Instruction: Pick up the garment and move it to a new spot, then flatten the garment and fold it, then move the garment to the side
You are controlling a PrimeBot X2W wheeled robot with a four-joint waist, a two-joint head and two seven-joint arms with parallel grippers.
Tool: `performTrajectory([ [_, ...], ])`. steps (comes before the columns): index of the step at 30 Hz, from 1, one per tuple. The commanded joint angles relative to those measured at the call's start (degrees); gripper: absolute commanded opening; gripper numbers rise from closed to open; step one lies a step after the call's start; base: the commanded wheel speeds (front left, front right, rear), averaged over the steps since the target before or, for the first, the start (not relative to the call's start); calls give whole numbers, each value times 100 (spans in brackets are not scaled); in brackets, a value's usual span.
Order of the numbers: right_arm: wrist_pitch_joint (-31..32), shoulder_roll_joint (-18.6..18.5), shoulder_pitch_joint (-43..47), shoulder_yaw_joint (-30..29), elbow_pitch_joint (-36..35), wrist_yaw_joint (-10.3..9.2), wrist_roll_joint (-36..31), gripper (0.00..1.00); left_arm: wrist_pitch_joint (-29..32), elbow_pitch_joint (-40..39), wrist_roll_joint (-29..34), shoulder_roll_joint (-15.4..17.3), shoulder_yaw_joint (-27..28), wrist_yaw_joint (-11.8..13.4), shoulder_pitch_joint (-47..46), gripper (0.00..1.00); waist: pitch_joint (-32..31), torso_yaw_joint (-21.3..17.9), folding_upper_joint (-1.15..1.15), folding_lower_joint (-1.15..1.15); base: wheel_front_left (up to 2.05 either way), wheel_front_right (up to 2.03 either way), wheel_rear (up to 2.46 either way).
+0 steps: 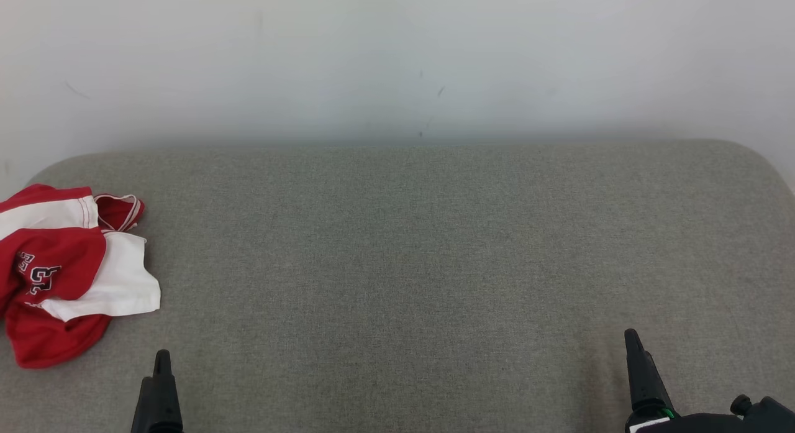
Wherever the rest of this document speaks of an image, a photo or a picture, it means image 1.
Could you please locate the red basketball jersey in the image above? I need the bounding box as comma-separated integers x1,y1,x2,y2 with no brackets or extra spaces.
0,194,161,369

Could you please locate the grey fabric sofa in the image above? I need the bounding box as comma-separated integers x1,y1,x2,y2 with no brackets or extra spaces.
0,139,795,433

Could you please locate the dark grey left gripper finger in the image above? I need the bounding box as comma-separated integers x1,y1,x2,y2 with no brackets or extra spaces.
130,376,155,433
151,349,184,433

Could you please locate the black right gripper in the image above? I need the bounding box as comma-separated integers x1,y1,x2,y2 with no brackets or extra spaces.
624,329,795,433

